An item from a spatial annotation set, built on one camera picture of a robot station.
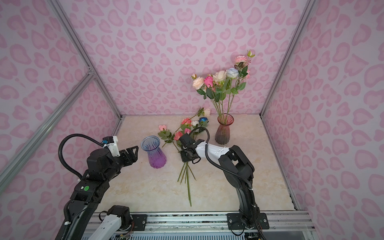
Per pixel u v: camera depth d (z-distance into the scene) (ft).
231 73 2.57
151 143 2.73
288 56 2.81
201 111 3.86
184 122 3.63
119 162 1.99
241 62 2.61
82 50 2.71
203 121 3.61
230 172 1.54
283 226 2.39
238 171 1.66
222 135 3.21
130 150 2.07
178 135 3.39
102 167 1.65
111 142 1.97
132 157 2.10
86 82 2.80
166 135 3.50
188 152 2.31
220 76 2.57
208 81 2.50
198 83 2.56
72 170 1.59
